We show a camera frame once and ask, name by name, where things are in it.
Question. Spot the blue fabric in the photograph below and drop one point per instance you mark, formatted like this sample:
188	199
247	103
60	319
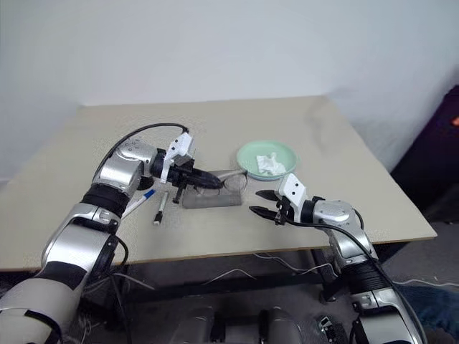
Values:
441	304

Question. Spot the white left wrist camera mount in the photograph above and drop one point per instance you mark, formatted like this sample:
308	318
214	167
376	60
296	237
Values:
181	145

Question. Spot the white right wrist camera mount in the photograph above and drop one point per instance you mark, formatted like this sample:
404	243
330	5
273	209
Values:
292	190

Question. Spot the crumpled white paper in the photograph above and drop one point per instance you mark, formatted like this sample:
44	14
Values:
267	164

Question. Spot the dark furniture block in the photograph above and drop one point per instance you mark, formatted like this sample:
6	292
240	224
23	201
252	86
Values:
430	161

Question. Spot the small black device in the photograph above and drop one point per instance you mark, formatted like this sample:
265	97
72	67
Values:
328	324

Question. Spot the thin black frame glasses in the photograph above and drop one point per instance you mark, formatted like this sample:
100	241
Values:
235	182

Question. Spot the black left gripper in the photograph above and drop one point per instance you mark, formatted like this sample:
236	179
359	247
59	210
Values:
179	175

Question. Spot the green bowl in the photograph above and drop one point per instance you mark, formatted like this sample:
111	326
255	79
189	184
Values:
251	154

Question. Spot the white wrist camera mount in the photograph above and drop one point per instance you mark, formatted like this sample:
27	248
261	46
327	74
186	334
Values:
292	190
181	145

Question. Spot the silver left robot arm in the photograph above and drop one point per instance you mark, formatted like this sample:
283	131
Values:
114	172

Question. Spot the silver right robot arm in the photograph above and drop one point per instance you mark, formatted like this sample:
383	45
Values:
337	211

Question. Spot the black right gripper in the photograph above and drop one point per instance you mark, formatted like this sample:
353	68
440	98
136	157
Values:
283	212

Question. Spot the white marker with blue cap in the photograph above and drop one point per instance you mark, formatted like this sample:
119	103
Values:
140	202

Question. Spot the black table frame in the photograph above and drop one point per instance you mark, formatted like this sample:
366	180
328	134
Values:
215	267

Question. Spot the black marker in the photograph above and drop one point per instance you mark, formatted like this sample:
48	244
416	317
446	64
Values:
161	208

